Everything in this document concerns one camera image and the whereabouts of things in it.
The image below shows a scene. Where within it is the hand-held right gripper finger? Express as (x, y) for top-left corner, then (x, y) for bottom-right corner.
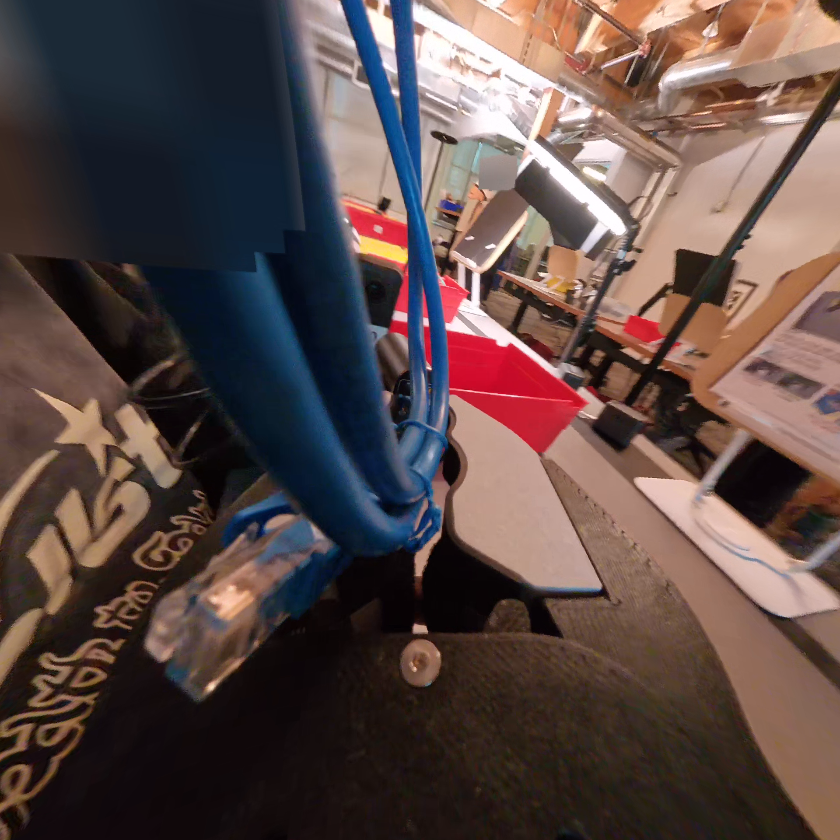
(440, 397), (605, 597)

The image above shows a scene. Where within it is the blue ethernet cable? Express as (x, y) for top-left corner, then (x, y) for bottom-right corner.
(143, 0), (455, 704)

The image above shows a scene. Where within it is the small red plastic bin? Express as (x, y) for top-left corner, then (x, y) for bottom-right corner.
(391, 270), (471, 329)

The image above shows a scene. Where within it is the white-edged panel on stand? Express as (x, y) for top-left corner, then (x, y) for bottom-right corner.
(449, 189), (530, 304)

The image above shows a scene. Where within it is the large red plastic bin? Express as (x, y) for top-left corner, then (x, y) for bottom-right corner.
(427, 327), (589, 455)

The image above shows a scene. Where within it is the black floor lamp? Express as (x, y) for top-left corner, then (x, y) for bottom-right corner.
(430, 129), (462, 221)

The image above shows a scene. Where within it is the small black box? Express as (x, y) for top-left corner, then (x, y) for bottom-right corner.
(592, 400), (648, 451)

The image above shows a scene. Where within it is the studio light panel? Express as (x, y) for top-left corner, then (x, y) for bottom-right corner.
(513, 134), (635, 261)

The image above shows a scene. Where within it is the long wooden table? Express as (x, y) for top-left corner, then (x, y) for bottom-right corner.
(497, 269), (698, 395)

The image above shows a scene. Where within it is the thin black light stand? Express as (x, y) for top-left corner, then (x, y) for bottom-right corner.
(558, 223), (643, 371)

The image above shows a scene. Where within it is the black office chair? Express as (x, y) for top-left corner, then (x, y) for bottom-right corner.
(640, 248), (737, 317)

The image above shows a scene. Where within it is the printed sheet sign stand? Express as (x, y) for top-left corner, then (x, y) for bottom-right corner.
(633, 252), (840, 619)

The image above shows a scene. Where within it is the black printed shirt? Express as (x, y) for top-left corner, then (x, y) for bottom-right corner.
(0, 252), (277, 840)

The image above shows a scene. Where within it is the long black pole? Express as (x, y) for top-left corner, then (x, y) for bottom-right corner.
(623, 72), (840, 409)

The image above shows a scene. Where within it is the silver air duct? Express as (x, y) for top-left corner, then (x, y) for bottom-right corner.
(656, 51), (746, 120)

